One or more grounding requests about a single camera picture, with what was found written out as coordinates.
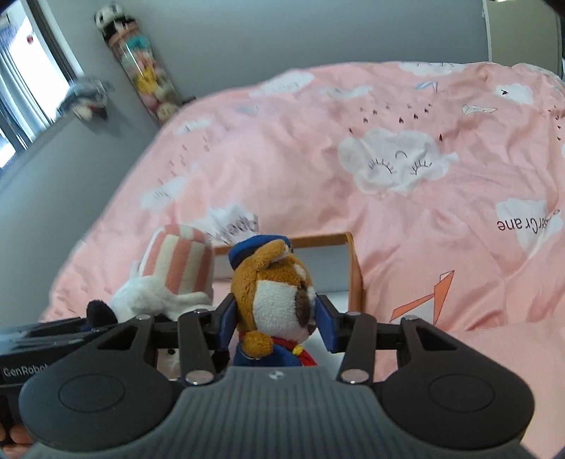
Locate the orange white storage box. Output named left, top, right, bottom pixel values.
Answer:
left=213, top=232, right=364, bottom=313

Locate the grey plush on windowsill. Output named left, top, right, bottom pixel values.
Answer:
left=56, top=77, right=114, bottom=121

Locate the panda plush on tube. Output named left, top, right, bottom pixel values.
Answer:
left=94, top=2, right=135, bottom=43

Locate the brown dog plush blue cap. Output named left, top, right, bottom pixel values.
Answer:
left=229, top=234, right=317, bottom=367

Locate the window frame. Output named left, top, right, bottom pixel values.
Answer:
left=1, top=1, right=69, bottom=168

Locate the white cat plush striped hat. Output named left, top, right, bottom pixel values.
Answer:
left=85, top=223, right=218, bottom=381

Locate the pink cloud print duvet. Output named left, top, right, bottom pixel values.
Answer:
left=43, top=62, right=564, bottom=458

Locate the clear tube of plush toys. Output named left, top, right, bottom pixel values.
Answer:
left=108, top=22, right=182, bottom=124

